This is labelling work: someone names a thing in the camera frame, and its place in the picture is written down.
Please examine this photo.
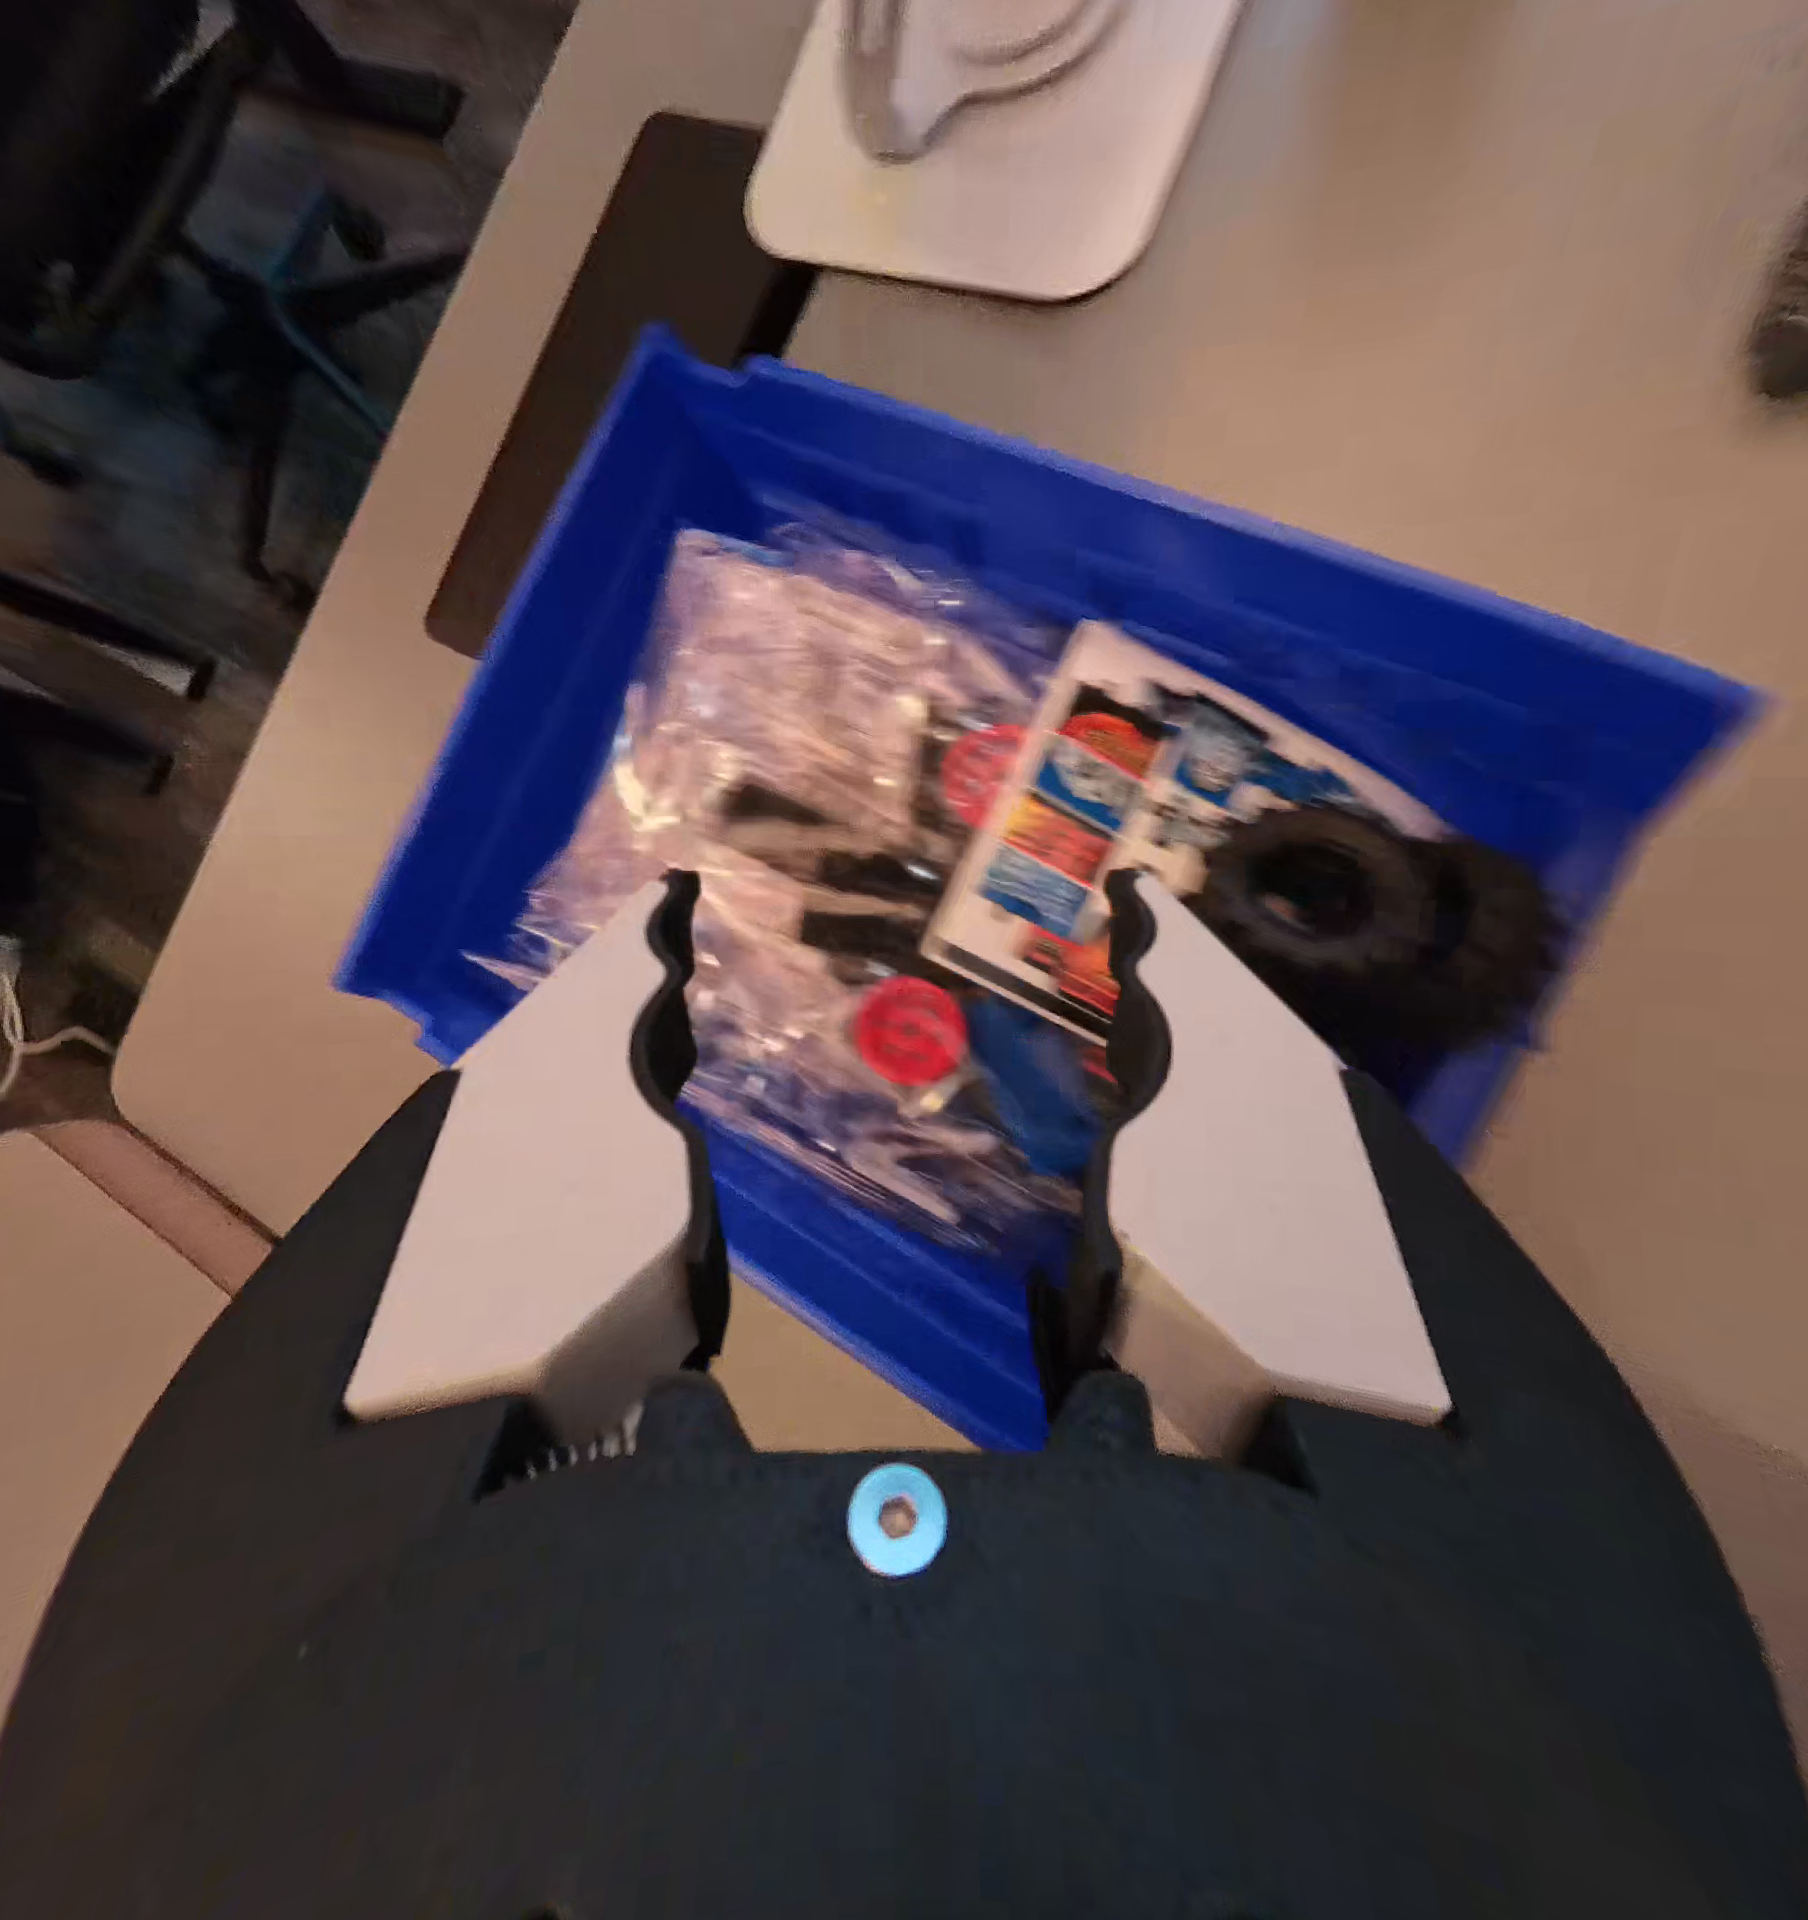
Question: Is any blue storage bin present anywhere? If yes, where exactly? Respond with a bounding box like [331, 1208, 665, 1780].
[334, 323, 1769, 1458]

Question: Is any clear bag of LEGO parts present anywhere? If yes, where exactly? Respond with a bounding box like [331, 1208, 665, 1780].
[460, 526, 1130, 1262]

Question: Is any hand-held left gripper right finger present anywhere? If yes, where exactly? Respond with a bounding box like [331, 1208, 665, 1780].
[1027, 866, 1453, 1450]

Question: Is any grey desk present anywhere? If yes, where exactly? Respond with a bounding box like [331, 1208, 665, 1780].
[0, 0, 1808, 1801]

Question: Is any black toy tyre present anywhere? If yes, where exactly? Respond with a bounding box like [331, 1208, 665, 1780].
[1420, 839, 1573, 1060]
[1196, 811, 1453, 1037]

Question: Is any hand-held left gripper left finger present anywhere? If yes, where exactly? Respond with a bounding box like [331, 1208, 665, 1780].
[342, 875, 734, 1427]

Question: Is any toy truck sticker sheet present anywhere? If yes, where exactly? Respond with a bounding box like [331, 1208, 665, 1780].
[918, 624, 1446, 1037]

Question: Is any white sign stand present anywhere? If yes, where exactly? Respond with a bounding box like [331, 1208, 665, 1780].
[743, 0, 1247, 305]

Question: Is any black chair with red back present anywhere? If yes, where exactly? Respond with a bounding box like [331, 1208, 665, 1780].
[0, 0, 470, 602]

